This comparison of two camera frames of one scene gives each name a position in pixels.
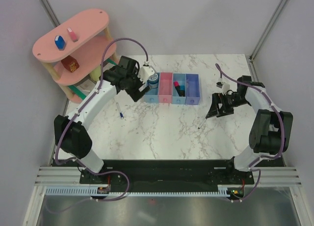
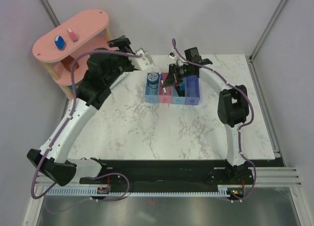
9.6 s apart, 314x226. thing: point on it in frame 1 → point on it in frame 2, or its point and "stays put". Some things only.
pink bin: [165, 87] stays put
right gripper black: [219, 98] → [172, 76]
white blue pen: [119, 110] → [162, 78]
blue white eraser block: [60, 42] stays put
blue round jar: [153, 81] stays put
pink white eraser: [72, 34] stays put
